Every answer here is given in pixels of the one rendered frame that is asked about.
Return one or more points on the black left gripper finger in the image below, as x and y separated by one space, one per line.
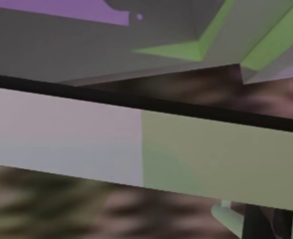
253 221

